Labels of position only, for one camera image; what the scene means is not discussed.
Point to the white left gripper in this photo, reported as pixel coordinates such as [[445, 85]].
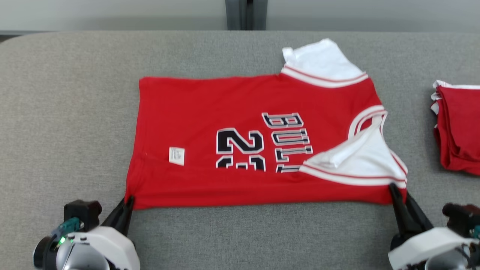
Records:
[[120, 251]]

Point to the white grey robot right arm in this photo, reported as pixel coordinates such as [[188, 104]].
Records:
[[450, 260]]

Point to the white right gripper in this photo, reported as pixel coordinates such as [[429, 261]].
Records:
[[412, 251]]

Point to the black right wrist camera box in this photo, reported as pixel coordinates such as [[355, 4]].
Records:
[[461, 219]]

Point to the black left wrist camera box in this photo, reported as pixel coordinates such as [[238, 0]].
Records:
[[84, 212]]

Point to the red shorts white waistband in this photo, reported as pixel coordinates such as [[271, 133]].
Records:
[[461, 127]]

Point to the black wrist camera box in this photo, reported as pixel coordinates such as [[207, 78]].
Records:
[[461, 219], [84, 212]]

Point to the grey partition post round feet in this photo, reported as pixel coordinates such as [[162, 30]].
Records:
[[245, 15]]

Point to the red basketball jersey number 23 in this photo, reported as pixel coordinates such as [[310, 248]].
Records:
[[210, 105]]

